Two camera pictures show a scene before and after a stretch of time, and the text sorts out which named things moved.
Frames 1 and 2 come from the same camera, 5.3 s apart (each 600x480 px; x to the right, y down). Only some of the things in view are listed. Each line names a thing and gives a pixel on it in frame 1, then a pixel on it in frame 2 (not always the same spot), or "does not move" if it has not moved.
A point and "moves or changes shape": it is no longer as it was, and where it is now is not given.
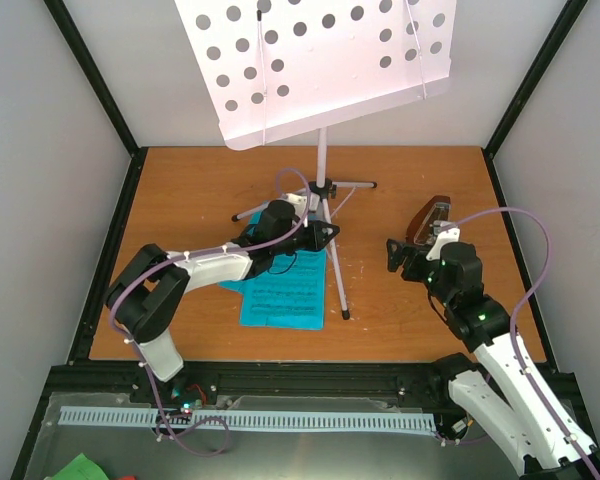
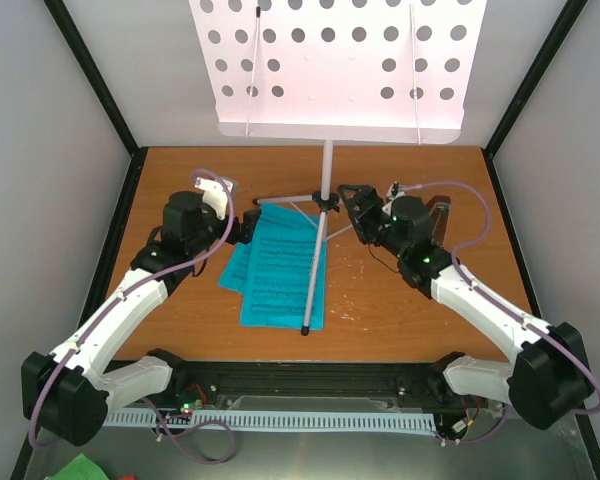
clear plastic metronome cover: x=440 y=211 does not move
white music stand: x=277 y=69 moves or changes shape
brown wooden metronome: x=420 y=230 does not move
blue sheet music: x=290 y=293 does not move
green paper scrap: x=81 y=467 does not move
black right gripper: x=416 y=254 -> x=367 y=193
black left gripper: x=318 y=241 -> x=247 y=227
